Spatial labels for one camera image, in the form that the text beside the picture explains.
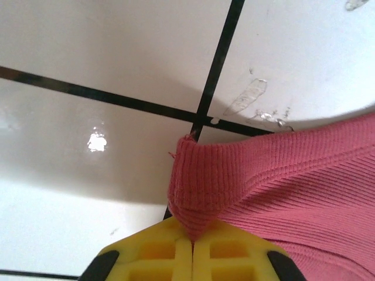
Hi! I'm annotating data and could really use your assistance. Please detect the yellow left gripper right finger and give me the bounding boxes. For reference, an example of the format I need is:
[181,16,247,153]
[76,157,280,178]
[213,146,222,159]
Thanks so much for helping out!
[192,219,302,281]

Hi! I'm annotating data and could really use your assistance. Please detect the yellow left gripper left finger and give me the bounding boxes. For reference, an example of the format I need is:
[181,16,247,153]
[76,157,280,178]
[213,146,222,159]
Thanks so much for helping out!
[79,218,193,281]

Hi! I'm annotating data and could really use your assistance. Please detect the red ribbed tank top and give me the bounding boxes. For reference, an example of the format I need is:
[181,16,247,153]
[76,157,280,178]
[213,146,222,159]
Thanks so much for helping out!
[166,112,375,281]

